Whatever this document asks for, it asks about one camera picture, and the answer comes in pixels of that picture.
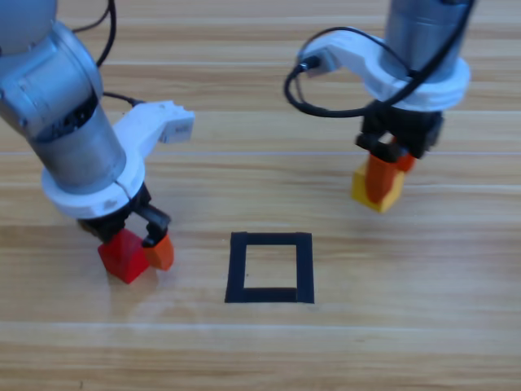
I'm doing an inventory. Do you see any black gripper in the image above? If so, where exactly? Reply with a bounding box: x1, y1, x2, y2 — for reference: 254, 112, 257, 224
79, 185, 175, 270
356, 106, 444, 204

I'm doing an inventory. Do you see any yellow wooden cube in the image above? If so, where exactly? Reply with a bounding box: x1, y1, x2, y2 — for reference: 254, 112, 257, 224
351, 162, 405, 214

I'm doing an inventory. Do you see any red wooden cube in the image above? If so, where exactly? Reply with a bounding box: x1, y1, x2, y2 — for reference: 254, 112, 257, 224
97, 227, 151, 285

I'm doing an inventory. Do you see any black tape square outline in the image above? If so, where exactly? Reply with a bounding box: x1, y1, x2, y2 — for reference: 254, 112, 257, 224
224, 231, 316, 305

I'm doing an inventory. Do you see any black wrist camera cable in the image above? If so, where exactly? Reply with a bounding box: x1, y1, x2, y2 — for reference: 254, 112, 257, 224
72, 0, 147, 108
283, 0, 477, 119

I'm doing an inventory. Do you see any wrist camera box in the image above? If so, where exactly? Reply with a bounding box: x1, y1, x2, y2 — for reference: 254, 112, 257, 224
300, 46, 342, 79
159, 108, 196, 145

